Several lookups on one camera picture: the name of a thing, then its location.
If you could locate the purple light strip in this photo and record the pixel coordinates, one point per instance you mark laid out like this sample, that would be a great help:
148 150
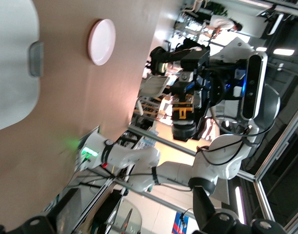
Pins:
239 204

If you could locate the grey chair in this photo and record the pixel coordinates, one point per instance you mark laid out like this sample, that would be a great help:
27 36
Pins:
154 84

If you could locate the person in white shirt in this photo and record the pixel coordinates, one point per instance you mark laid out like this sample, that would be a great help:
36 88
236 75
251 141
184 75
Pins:
222 23

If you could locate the white lunch box grey latches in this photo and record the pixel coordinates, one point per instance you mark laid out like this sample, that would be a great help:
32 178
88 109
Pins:
9 73

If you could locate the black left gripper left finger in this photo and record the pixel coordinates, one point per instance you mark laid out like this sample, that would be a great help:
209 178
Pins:
39 225

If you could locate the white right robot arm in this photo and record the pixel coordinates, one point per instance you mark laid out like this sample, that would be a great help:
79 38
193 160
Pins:
178 170

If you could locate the aluminium cell frame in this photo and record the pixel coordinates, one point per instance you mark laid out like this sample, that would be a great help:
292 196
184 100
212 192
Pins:
262 195

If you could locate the blue red poster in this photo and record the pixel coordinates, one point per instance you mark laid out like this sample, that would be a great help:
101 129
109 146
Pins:
180 223

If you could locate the pale pink round plate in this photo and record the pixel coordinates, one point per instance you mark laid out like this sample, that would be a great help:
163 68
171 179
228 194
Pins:
102 41

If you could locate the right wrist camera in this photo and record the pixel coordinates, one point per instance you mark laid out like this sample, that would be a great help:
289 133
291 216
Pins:
254 85

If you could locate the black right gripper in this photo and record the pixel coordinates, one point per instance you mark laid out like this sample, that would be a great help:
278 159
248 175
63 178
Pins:
222 85

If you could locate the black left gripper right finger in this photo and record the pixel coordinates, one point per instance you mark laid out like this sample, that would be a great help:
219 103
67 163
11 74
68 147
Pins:
204 212

